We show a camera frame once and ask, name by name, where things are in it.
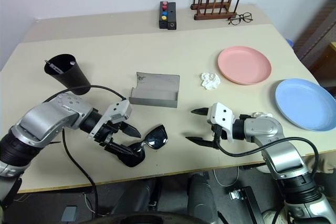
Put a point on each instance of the blue plastic container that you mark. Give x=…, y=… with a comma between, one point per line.
x=290, y=43

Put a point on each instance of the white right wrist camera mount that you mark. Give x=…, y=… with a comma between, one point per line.
x=223, y=115

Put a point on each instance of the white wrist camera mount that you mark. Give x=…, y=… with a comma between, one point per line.
x=118, y=110
x=223, y=115

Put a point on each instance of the black plastic cup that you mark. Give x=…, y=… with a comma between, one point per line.
x=71, y=77

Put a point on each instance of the brown wooden peg rack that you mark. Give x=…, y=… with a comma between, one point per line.
x=212, y=15

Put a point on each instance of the blue plate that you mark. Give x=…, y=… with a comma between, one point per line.
x=307, y=103

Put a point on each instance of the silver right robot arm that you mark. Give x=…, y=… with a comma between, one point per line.
x=283, y=155

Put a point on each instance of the large crumpled white paper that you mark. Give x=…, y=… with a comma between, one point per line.
x=210, y=81

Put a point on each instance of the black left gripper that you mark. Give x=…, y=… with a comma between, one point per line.
x=109, y=132

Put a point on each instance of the pink plate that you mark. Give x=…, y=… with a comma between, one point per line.
x=244, y=65

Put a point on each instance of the brown slatted screen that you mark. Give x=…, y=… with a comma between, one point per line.
x=320, y=27

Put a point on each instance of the black metal bracket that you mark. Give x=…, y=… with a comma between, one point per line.
x=249, y=203

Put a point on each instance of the grey foot pedal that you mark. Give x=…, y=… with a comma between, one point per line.
x=70, y=213

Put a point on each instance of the black sunglasses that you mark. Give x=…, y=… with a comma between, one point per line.
x=157, y=137

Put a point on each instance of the grey open glasses case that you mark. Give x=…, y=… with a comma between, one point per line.
x=157, y=85

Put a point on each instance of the black box with coloured buttons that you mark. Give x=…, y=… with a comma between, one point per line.
x=163, y=23

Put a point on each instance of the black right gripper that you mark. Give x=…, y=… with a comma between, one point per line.
x=219, y=133

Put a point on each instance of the dark grey rounded shape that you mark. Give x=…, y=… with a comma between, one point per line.
x=202, y=197

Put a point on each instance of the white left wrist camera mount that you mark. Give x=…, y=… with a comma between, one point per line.
x=118, y=110

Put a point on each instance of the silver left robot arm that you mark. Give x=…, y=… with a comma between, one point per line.
x=39, y=121

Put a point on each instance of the black-framed clear eyeglasses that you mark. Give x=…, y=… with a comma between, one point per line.
x=247, y=18

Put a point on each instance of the black pen with clip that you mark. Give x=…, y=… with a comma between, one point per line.
x=53, y=67

